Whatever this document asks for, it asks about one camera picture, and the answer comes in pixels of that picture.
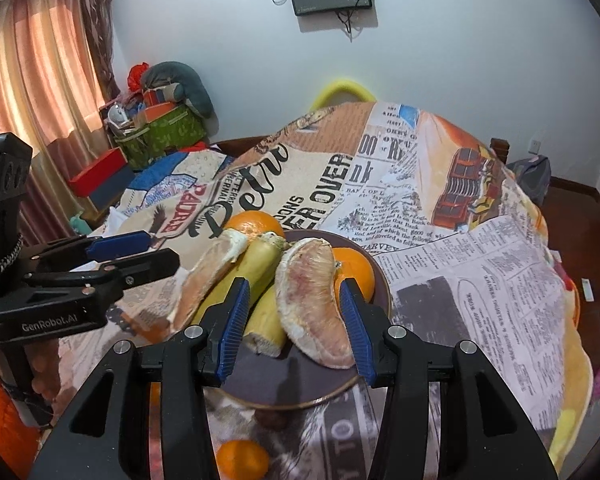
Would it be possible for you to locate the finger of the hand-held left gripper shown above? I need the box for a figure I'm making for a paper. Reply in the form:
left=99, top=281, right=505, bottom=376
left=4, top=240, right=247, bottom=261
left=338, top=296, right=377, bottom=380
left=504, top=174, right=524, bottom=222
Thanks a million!
left=22, top=230, right=154, bottom=267
left=25, top=248, right=181, bottom=293

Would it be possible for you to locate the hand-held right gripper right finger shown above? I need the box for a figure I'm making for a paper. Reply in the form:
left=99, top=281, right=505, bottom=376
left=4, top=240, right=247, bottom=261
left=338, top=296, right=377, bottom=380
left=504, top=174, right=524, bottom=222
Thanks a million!
left=337, top=276, right=561, bottom=480

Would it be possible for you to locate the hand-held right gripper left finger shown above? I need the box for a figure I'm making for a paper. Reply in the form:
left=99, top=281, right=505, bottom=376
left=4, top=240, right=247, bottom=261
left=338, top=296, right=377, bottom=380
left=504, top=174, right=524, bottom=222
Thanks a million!
left=27, top=276, right=252, bottom=480

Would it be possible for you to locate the banana piece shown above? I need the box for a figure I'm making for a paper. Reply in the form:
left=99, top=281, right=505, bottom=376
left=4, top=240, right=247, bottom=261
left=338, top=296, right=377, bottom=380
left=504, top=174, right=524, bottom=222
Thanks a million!
left=192, top=232, right=289, bottom=327
left=242, top=280, right=292, bottom=359

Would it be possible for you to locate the peeled pomelo segment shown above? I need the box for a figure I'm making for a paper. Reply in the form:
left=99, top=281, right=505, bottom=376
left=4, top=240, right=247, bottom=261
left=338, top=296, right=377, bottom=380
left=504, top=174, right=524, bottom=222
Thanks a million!
left=274, top=237, right=359, bottom=371
left=167, top=229, right=249, bottom=333

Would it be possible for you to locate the medium orange with stem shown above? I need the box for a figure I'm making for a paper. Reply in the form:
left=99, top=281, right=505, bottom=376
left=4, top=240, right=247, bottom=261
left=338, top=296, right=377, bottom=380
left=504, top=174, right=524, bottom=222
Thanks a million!
left=332, top=247, right=377, bottom=307

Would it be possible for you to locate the dark purple plate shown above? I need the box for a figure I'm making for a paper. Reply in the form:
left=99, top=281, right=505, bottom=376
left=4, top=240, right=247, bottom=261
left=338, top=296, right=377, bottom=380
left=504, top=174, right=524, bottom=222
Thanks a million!
left=206, top=229, right=394, bottom=409

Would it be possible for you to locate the large orange with sticker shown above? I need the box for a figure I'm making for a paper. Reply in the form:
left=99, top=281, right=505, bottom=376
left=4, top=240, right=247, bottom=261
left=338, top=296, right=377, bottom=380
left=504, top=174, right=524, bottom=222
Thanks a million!
left=224, top=211, right=287, bottom=241

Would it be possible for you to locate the red and grey box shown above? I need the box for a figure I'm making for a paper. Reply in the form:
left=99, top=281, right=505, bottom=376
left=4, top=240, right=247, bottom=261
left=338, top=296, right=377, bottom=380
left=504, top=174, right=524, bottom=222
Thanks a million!
left=68, top=147, right=136, bottom=212

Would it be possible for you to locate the newspaper printed blanket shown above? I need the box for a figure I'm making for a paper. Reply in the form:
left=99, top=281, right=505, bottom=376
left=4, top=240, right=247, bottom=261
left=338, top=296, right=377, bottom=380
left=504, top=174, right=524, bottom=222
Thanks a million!
left=55, top=101, right=595, bottom=480

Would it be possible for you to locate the green patterned storage bag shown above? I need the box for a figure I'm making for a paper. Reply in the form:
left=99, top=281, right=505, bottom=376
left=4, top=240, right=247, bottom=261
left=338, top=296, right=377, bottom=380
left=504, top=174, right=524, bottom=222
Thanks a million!
left=114, top=104, right=209, bottom=171

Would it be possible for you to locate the small mandarin orange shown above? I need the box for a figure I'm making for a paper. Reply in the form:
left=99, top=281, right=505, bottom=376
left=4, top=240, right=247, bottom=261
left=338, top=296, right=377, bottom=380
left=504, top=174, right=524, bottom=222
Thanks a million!
left=215, top=439, right=271, bottom=480

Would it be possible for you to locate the orange cardboard box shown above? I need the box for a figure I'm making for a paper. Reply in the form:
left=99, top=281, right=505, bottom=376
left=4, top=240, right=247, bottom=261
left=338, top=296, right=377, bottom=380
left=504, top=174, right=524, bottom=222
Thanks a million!
left=141, top=87, right=180, bottom=122

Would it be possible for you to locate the red plastic bag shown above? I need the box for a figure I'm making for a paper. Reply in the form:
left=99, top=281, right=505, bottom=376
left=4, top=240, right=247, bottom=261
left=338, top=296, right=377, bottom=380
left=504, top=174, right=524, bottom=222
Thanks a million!
left=127, top=62, right=151, bottom=92

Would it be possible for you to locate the grey plush pillow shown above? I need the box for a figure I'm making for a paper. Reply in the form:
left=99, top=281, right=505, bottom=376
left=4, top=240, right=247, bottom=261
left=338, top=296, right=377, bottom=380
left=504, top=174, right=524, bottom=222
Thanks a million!
left=139, top=61, right=215, bottom=119

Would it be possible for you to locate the orange pink curtain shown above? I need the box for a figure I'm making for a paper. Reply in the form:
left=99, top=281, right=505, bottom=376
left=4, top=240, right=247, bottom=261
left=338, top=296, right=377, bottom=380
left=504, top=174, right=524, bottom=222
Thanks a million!
left=0, top=0, right=112, bottom=196

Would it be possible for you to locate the dark brown curtain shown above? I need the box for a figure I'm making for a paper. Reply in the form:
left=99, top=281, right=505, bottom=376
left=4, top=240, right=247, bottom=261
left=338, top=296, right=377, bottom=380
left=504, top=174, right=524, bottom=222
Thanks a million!
left=76, top=0, right=122, bottom=107

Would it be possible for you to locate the grey bag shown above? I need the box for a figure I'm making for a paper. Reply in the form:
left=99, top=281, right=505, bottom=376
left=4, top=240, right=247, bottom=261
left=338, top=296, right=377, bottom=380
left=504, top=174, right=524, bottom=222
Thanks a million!
left=504, top=155, right=552, bottom=207

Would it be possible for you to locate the yellow foam ring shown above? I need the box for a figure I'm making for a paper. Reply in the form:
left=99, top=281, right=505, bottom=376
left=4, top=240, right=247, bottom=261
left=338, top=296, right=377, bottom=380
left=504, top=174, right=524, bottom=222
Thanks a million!
left=309, top=77, right=376, bottom=111

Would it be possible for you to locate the black monitor cable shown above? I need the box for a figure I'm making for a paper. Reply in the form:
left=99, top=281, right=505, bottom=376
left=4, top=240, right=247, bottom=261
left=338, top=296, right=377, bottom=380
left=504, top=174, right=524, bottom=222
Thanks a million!
left=336, top=6, right=357, bottom=42

